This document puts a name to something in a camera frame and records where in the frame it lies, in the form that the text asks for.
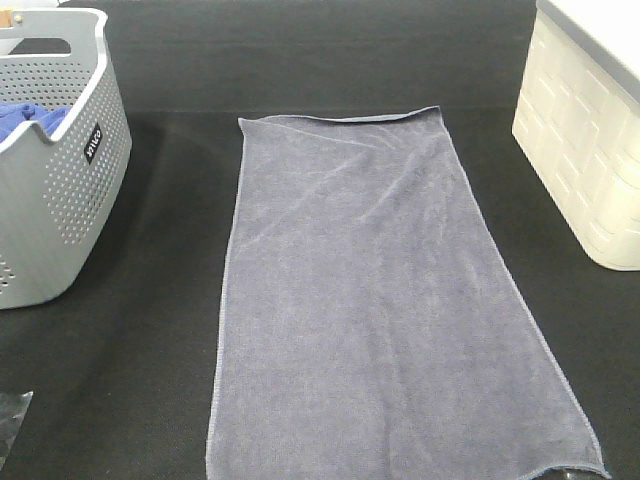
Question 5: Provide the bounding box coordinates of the grey microfibre towel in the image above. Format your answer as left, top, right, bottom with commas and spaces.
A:
205, 107, 608, 479

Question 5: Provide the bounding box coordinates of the blue towel in basket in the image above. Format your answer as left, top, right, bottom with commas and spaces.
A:
0, 102, 70, 141

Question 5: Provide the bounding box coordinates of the black felt table mat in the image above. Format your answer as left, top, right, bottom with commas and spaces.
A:
1, 1, 639, 479

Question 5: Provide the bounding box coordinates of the grey perforated laundry basket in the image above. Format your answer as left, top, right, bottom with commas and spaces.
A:
1, 8, 132, 309

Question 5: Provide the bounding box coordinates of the cream white storage basket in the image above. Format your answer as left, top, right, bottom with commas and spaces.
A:
512, 1, 639, 271

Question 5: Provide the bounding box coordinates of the clear tape strip left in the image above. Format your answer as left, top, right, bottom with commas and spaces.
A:
0, 391, 34, 469

